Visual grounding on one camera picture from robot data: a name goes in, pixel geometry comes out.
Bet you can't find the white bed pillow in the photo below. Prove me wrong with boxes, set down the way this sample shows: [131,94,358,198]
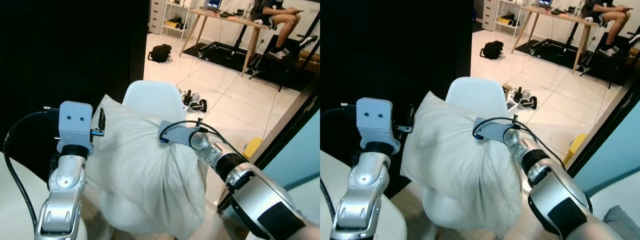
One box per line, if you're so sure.
[400,91,524,238]
[86,94,210,238]

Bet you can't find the grey fabric pillow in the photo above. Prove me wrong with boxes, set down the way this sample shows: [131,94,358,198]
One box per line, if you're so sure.
[604,205,640,240]

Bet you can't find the black bag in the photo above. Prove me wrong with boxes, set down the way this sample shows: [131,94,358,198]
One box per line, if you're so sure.
[148,44,173,64]
[480,40,505,61]

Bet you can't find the black and white floor gear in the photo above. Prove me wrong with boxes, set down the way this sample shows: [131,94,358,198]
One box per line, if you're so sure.
[181,90,208,113]
[515,87,538,111]

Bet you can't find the white drawer unit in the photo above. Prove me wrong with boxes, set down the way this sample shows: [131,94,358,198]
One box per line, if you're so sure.
[149,0,168,35]
[482,0,500,32]

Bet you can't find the white shelf rack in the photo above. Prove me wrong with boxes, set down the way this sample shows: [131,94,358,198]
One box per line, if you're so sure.
[495,0,526,37]
[162,0,193,41]

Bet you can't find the black floor mat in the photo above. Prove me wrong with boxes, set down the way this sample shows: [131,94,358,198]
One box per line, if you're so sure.
[195,41,301,93]
[515,39,640,87]

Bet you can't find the yellow plastic object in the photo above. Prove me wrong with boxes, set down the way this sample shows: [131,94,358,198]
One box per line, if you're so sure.
[243,137,263,160]
[562,132,588,166]

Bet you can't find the wooden desk table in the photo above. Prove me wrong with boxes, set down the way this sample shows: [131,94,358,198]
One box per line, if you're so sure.
[180,7,269,78]
[515,5,599,75]

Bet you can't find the seated person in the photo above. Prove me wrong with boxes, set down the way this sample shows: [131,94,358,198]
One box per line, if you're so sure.
[250,0,304,60]
[582,0,632,57]

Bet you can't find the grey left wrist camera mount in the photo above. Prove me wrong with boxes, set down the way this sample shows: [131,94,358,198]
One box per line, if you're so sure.
[356,97,401,153]
[57,101,95,155]

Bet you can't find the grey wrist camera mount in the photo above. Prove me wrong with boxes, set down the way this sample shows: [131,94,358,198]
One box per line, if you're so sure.
[158,120,201,149]
[472,117,516,146]
[57,101,95,155]
[356,97,401,153]

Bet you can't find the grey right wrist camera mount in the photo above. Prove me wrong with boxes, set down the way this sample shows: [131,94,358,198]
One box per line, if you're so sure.
[158,120,201,149]
[472,117,516,146]

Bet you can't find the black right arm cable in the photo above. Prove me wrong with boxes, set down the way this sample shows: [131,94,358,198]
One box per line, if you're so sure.
[165,118,246,161]
[472,116,593,213]

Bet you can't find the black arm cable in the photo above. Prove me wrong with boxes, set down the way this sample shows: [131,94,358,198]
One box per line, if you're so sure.
[2,106,62,233]
[320,102,358,208]
[472,116,593,213]
[165,118,246,161]

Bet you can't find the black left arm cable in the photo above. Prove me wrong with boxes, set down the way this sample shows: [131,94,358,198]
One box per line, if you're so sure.
[320,102,358,208]
[2,106,62,233]

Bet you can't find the dark door frame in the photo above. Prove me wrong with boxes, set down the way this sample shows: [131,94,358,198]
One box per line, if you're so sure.
[217,75,321,216]
[565,67,640,176]

